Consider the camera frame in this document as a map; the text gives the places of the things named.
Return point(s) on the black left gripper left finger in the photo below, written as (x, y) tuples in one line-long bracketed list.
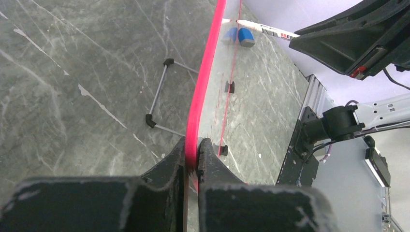
[(152, 202)]

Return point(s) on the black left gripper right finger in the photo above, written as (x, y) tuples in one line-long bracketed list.
[(227, 204)]

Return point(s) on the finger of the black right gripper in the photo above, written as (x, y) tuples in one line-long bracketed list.
[(358, 11), (363, 47)]

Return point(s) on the red white marker pen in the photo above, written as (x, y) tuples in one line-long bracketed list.
[(279, 33)]

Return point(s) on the pink-framed whiteboard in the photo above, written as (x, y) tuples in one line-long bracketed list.
[(208, 110)]

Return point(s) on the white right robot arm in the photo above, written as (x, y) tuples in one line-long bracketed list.
[(347, 122)]

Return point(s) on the black whiteboard foot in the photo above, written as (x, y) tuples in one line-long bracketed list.
[(229, 87), (221, 150)]

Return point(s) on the blue eraser block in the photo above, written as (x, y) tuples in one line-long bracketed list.
[(246, 38)]

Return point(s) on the black device on floor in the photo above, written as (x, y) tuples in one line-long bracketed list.
[(377, 163)]

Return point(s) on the aluminium frame rail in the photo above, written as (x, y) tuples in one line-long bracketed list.
[(317, 97)]

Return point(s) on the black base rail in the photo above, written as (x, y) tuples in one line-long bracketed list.
[(295, 170)]

